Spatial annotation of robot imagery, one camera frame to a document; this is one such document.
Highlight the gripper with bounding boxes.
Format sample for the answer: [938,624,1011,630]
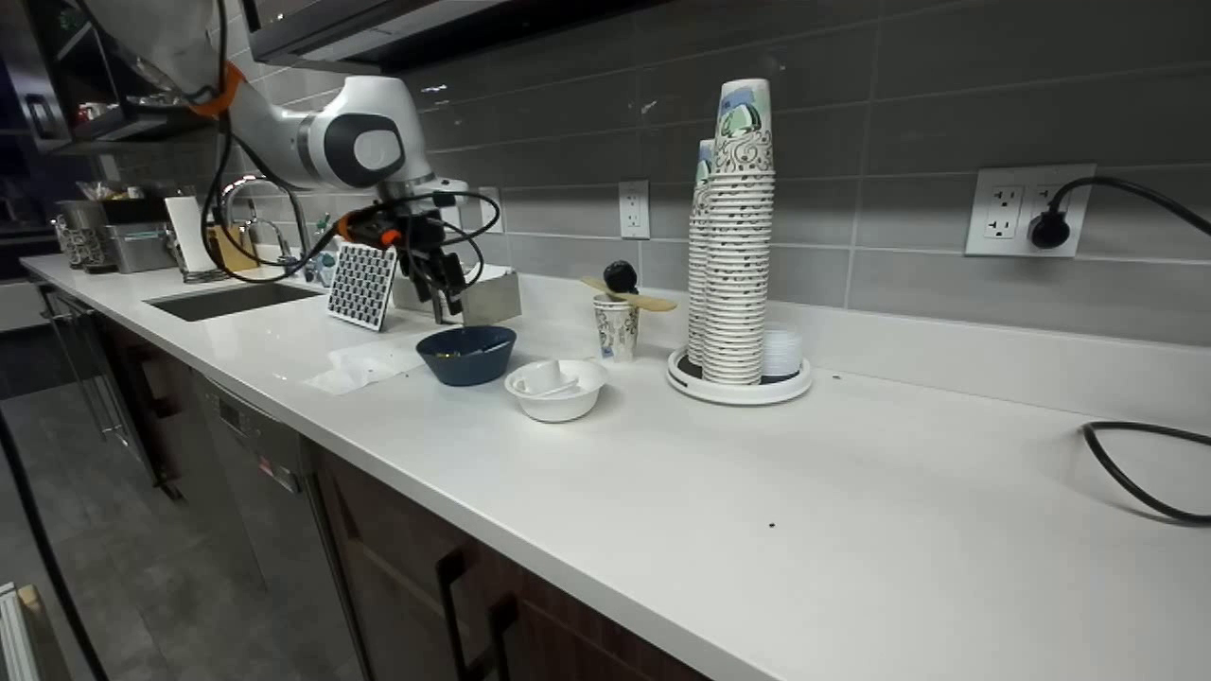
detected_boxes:
[401,212,470,326]

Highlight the blue bowl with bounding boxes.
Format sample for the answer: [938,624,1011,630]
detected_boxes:
[415,325,518,388]

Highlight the white bowl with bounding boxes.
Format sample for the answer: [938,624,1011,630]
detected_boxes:
[503,358,609,425]

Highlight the steel napkin box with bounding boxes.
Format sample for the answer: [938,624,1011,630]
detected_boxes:
[392,264,523,328]

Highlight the checkerboard calibration board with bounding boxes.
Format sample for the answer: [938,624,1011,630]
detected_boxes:
[325,241,400,333]

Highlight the white paper napkin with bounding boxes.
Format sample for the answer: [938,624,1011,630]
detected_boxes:
[304,338,428,396]

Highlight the white plastic spoon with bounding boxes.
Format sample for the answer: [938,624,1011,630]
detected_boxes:
[518,360,581,397]

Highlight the soap bottles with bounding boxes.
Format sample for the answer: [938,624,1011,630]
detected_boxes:
[307,212,342,290]

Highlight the patterned paper cup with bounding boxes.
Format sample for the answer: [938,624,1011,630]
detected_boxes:
[592,294,641,363]

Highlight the wooden stir stick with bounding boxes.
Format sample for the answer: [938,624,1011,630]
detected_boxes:
[579,275,679,314]

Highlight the sink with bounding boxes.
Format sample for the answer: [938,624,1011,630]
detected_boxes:
[143,281,324,323]

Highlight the steel tap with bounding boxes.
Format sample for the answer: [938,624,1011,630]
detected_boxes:
[219,174,314,276]

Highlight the white board in holder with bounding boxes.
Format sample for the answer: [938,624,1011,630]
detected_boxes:
[164,195,229,284]

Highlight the range hood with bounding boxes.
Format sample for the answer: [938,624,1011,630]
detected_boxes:
[240,0,682,76]

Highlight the dishwasher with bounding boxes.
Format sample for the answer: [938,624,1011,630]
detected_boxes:
[193,373,372,681]

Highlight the tall stack of paper cups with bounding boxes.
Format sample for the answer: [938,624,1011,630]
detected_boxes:
[701,78,778,387]

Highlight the white round tray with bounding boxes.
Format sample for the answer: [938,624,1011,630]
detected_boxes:
[666,345,814,408]

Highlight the steel containers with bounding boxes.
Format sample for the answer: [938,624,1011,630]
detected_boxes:
[53,183,177,276]

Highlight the stack of white lids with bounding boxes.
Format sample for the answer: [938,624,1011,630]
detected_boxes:
[762,325,804,383]

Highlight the black cabinet door handle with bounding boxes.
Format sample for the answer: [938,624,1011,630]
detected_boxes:
[436,546,470,681]
[486,593,520,681]

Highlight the double wall socket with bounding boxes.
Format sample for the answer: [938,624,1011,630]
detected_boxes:
[964,163,1097,259]

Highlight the black plug with cable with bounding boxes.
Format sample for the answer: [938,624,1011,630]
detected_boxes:
[1027,175,1211,251]

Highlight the black cable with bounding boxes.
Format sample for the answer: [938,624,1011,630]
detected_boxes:
[1082,420,1211,527]

